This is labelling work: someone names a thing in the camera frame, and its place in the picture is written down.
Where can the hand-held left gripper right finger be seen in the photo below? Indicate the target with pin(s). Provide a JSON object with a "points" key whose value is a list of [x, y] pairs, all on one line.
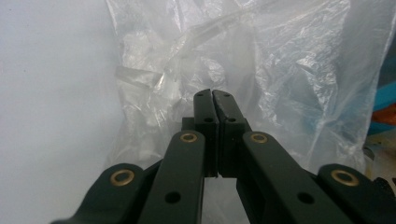
{"points": [[232, 124]]}

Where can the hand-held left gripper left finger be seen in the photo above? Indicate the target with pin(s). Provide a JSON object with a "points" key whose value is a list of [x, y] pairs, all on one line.
{"points": [[204, 124]]}

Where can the clear plastic bag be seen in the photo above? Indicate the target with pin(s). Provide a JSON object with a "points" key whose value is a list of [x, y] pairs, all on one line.
{"points": [[280, 62]]}

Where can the blue fluffy toy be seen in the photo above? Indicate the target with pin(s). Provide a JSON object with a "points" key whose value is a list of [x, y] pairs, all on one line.
{"points": [[386, 105]]}

